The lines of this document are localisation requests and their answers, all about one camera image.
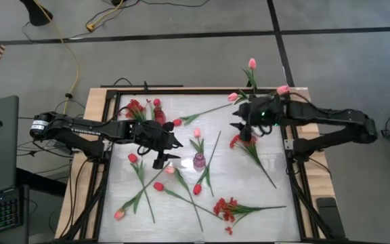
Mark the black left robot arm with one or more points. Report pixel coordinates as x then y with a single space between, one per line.
80 130

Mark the black camera mounting bar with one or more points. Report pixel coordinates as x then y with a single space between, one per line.
130 86

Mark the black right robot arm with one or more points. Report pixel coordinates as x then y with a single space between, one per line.
327 113

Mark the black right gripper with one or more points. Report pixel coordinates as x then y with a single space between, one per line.
262 113

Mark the silver mounting bracket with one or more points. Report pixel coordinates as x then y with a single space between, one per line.
288 144

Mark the red artificial flower bunch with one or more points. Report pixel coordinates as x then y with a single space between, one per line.
253 146
134 106
222 206

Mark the purple glass vase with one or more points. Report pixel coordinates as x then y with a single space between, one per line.
199 161

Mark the black side desk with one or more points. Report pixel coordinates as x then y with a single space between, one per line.
42 183

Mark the black chair base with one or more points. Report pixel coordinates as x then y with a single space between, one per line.
37 13

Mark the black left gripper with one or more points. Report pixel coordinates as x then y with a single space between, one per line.
151 135

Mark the black flat phone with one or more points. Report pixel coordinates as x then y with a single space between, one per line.
330 217

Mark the red glass vase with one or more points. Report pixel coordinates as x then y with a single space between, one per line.
160 117

